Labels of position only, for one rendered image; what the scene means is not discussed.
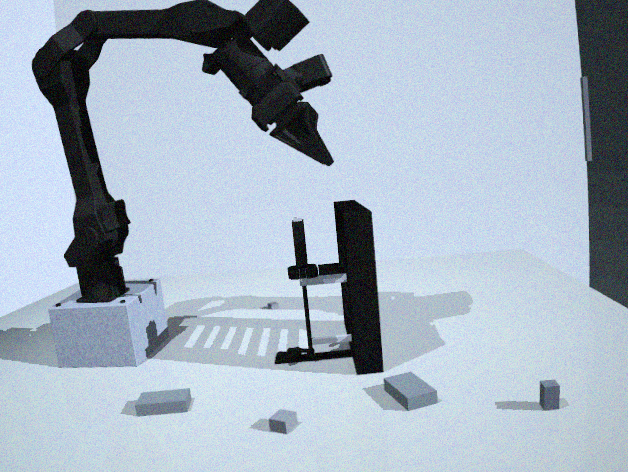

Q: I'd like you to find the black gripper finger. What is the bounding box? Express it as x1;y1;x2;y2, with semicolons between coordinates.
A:
309;113;334;166
269;102;330;164

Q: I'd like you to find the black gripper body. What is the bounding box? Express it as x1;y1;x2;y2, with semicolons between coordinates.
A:
238;61;304;132

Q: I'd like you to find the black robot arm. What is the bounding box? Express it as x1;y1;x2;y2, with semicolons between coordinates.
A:
31;0;333;303

